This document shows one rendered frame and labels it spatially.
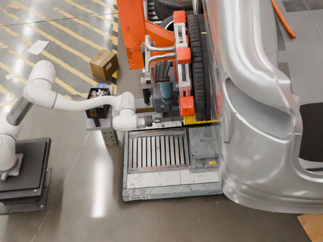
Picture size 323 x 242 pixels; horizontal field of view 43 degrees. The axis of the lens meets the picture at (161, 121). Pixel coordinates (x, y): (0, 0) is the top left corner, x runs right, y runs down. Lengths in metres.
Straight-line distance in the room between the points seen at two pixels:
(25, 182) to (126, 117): 0.84
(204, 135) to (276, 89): 1.65
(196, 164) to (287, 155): 1.45
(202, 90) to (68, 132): 1.57
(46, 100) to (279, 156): 1.40
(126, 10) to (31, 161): 1.22
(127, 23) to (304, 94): 1.27
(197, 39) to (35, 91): 0.95
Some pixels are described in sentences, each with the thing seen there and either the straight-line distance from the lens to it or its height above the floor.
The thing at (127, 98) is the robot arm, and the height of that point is 0.71.
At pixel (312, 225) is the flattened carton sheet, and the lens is 2.94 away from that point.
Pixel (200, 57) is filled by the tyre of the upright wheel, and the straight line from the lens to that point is 2.26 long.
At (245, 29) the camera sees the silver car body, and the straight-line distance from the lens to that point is 1.51.
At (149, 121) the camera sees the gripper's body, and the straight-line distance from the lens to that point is 2.55.
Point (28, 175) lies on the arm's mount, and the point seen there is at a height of 0.32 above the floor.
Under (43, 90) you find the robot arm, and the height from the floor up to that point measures 0.99.
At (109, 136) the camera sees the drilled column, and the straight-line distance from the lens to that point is 3.24.
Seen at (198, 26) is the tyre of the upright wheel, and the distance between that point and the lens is 2.37.
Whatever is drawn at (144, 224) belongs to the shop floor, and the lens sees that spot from 2.90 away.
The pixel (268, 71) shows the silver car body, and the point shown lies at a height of 1.64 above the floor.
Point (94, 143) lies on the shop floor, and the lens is 3.39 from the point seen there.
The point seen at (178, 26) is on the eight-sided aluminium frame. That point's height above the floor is 1.12.
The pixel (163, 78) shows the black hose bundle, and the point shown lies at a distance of 2.34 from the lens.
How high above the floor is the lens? 2.55
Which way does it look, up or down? 48 degrees down
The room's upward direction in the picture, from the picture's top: 8 degrees counter-clockwise
